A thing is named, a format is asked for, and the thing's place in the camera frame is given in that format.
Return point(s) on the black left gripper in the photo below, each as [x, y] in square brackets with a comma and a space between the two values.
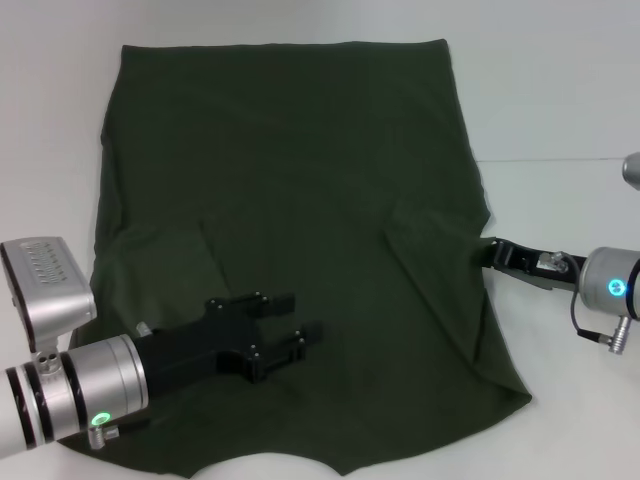
[200, 350]

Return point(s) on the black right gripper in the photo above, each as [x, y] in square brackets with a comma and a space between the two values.
[555, 277]

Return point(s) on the dark green shirt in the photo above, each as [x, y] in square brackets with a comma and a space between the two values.
[310, 190]

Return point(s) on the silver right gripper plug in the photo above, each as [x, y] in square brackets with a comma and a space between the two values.
[550, 260]

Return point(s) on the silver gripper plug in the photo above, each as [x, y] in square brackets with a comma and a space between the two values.
[144, 330]
[550, 260]

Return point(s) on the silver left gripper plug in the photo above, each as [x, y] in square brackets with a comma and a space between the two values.
[144, 330]

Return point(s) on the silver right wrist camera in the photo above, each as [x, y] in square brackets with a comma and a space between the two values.
[632, 172]

